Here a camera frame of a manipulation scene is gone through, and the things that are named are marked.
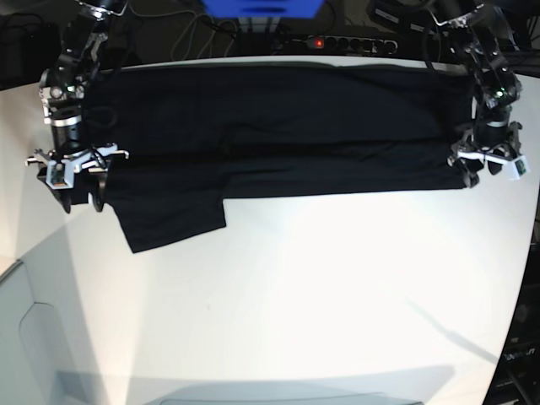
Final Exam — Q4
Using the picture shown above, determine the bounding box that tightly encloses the blue box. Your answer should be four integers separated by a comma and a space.
202, 0, 324, 19

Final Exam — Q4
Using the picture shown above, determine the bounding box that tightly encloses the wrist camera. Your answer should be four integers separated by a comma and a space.
506, 155, 530, 181
46, 160, 75, 190

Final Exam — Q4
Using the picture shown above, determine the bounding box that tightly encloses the black power strip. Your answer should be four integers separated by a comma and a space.
274, 35, 399, 57

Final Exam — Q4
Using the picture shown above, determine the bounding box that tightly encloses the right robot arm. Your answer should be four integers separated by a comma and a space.
26, 1, 521, 192

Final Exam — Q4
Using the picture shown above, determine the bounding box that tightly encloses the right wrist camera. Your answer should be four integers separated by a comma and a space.
46, 160, 75, 190

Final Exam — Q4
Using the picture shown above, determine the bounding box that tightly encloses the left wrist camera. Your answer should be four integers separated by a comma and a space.
506, 155, 530, 181

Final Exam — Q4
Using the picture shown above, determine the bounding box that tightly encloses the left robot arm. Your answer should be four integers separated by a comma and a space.
26, 1, 528, 213

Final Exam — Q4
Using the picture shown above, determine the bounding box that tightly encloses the black T-shirt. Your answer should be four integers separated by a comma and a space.
84, 65, 472, 253

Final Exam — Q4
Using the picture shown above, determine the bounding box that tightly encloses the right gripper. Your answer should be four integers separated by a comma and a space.
25, 143, 129, 173

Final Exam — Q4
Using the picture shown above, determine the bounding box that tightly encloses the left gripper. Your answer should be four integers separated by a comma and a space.
447, 121, 523, 166

